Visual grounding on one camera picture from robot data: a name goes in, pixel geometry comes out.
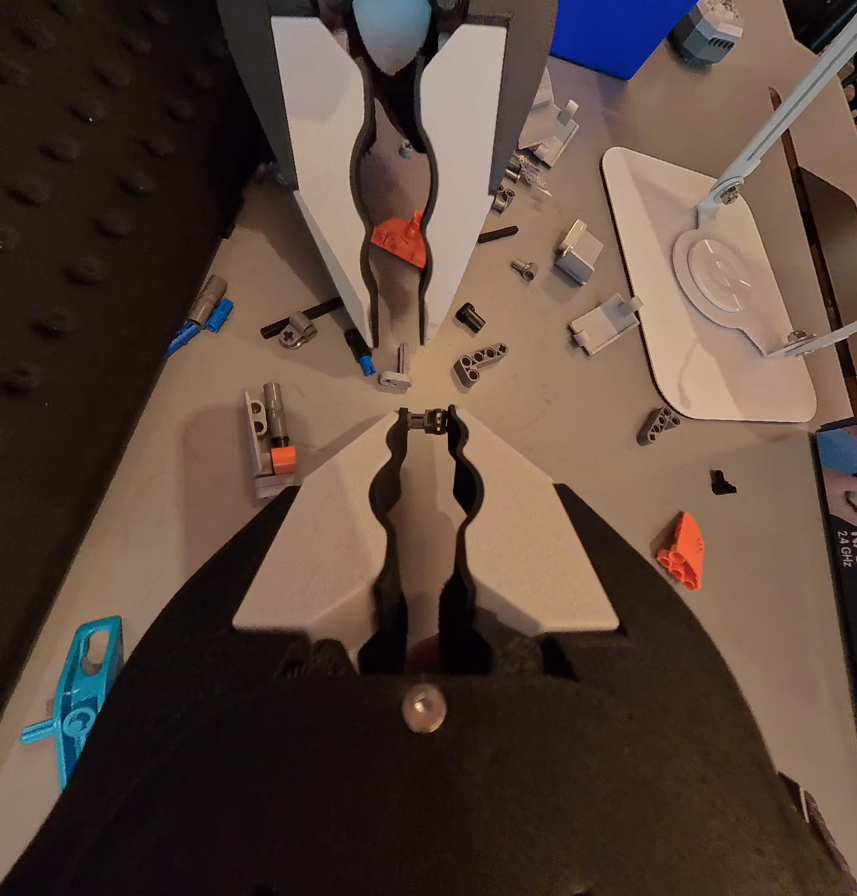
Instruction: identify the light grey curved panel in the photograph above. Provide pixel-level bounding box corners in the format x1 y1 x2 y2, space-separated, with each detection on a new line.
568 294 644 357

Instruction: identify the cyan plastic tool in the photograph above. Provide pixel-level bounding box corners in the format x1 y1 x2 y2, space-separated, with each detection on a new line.
20 616 125 792

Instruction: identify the blue toy robot box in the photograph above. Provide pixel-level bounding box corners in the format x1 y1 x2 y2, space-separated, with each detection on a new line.
813 413 857 708

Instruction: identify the long dark grey angled beam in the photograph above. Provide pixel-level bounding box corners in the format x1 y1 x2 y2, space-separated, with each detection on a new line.
453 342 509 388

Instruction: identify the grey motor block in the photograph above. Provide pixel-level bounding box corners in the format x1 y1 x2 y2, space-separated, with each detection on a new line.
669 0 744 67

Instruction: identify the blue plastic bin white tag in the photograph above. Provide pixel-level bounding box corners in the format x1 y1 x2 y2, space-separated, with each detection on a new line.
549 0 702 79

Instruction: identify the long black axle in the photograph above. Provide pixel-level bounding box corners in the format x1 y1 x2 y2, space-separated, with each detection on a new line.
260 297 344 340

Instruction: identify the grey orange brick assembly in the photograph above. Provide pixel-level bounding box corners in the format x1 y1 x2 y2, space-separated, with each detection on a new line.
243 381 300 499

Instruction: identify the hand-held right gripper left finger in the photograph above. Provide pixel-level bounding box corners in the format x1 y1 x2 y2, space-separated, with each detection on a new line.
231 409 410 674

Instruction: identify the grey panel piece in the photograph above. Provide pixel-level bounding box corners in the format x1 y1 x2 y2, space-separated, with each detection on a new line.
533 98 582 169

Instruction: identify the white book stand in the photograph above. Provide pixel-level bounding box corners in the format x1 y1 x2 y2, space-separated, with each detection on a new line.
602 0 857 423

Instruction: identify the black pin blue end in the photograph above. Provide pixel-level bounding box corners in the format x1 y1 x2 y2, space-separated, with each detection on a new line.
344 329 376 379

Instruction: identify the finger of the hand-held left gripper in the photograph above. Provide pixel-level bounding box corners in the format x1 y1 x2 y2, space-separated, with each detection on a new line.
269 15 380 349
416 20 508 346

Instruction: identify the orange angled block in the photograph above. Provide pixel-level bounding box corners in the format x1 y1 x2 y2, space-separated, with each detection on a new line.
655 511 705 592

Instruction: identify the grey tube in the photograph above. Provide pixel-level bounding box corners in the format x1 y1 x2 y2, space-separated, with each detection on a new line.
190 274 228 330

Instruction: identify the orange studded wedge plate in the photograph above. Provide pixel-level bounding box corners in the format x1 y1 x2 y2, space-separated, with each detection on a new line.
370 210 427 270

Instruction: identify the dark grey connectors plastic bag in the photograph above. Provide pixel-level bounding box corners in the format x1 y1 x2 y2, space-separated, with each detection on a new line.
502 150 548 190

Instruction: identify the short dark grey angled beam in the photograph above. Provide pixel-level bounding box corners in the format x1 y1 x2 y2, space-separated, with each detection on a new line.
636 406 681 447

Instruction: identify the light grey box piece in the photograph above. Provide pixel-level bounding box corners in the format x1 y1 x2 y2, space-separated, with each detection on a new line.
554 219 604 287

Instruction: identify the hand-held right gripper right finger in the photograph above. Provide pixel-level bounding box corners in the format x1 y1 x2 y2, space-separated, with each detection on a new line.
439 405 621 674

